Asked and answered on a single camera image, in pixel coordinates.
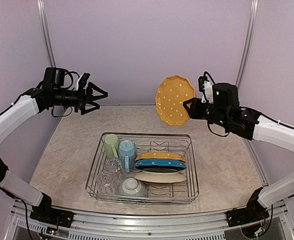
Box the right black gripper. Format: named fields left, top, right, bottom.
left=183, top=96, right=230, bottom=129

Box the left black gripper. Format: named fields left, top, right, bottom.
left=53, top=81, right=108, bottom=115

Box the yellow polka dot plate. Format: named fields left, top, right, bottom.
left=155, top=75, right=196, bottom=126
left=135, top=151, right=186, bottom=163

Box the blue polka dot plate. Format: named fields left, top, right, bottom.
left=134, top=158, right=187, bottom=171

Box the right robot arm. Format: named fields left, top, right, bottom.
left=183, top=83, right=294, bottom=222

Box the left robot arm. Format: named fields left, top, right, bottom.
left=0, top=67, right=108, bottom=223

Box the green ceramic mug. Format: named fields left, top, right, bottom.
left=104, top=133, right=120, bottom=158

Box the light blue ceramic mug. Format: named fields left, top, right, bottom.
left=118, top=140, right=137, bottom=173

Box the clear glass cup rear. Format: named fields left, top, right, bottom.
left=104, top=158, right=123, bottom=179

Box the clear glass cup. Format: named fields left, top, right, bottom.
left=96, top=171, right=118, bottom=195
left=104, top=158, right=123, bottom=179

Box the cream white plate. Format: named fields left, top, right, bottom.
left=134, top=168, right=187, bottom=184

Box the clear glass cup front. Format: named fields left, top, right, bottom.
left=96, top=171, right=118, bottom=195

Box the grey ceramic bowl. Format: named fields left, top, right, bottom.
left=118, top=177, right=148, bottom=197

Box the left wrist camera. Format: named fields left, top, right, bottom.
left=74, top=72, right=90, bottom=91

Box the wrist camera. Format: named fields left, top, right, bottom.
left=74, top=72, right=90, bottom=91
left=198, top=71, right=215, bottom=104

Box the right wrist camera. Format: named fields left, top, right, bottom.
left=198, top=71, right=215, bottom=104

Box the metal wire dish rack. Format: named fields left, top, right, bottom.
left=86, top=132, right=199, bottom=205

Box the left aluminium corner post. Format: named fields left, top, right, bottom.
left=37, top=0, right=57, bottom=67

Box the aluminium corner post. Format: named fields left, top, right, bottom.
left=235, top=0, right=259, bottom=93
left=37, top=0, right=57, bottom=67

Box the right aluminium corner post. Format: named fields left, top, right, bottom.
left=235, top=0, right=259, bottom=93

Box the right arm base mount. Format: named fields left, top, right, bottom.
left=225, top=206, right=269, bottom=227

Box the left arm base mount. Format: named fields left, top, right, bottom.
left=30, top=207, right=75, bottom=228

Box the aluminium front frame rail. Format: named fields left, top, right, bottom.
left=2, top=201, right=294, bottom=240

